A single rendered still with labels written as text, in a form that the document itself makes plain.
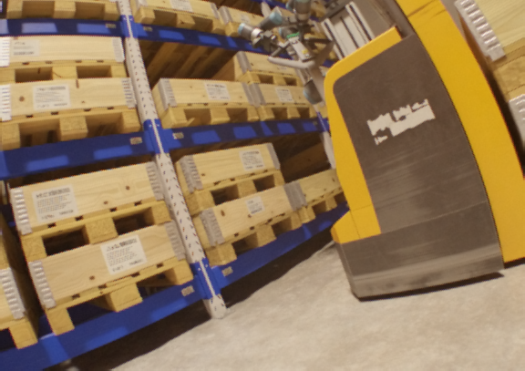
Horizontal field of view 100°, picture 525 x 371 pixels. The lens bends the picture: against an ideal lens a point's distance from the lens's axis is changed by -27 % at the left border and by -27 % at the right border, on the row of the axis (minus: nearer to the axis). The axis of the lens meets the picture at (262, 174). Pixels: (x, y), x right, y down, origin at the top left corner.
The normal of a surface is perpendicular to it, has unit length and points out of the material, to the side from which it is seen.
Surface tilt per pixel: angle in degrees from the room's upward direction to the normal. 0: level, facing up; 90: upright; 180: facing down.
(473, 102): 90
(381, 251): 90
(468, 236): 90
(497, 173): 90
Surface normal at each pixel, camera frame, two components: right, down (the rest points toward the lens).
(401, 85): -0.66, 0.17
